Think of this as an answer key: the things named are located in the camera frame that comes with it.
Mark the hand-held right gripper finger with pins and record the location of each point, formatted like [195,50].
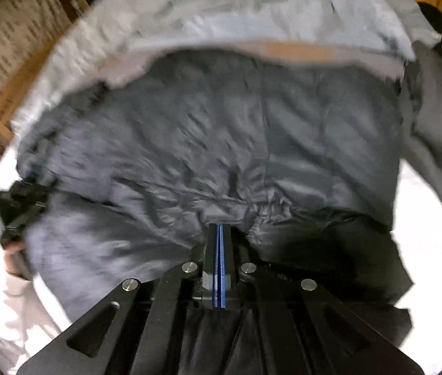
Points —
[223,265]
[216,265]

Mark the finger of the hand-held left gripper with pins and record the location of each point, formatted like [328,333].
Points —
[33,197]

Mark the black puffer jacket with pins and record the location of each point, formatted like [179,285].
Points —
[205,144]

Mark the person's left hand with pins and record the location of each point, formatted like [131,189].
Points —
[14,258]

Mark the white bed sheet orange print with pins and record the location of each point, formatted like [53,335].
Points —
[432,261]

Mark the grey garment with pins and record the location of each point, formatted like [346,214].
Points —
[439,132]

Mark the light blue quilt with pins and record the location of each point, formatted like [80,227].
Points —
[205,7]

